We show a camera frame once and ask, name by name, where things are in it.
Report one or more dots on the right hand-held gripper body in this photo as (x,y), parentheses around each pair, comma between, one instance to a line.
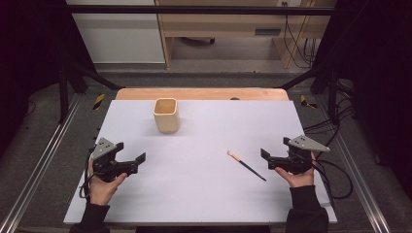
(301,152)

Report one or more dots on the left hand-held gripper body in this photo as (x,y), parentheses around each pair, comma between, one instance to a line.
(103,149)

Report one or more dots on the beige square cup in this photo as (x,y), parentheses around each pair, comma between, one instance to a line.
(166,120)

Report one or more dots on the person's right hand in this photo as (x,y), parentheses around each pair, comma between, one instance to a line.
(301,179)

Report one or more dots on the person's left hand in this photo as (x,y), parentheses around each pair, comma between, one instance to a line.
(102,191)

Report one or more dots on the yellow and black tape marker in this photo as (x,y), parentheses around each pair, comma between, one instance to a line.
(306,102)
(99,101)

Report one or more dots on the white board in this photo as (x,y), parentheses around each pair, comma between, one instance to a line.
(194,181)

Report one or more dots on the wooden table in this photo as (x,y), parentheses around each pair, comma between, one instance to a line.
(200,93)

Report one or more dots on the dark curtain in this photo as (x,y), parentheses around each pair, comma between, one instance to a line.
(379,81)
(29,64)

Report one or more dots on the white cabinet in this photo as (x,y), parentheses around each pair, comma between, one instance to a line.
(120,35)

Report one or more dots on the light wooden desk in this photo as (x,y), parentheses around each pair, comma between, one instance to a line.
(226,22)

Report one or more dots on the aluminium rail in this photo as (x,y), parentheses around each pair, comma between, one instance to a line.
(42,158)
(359,181)

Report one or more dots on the black frame post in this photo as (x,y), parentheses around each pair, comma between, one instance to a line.
(63,93)
(333,93)

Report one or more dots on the black frame crossbar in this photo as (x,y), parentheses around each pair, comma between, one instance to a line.
(194,10)

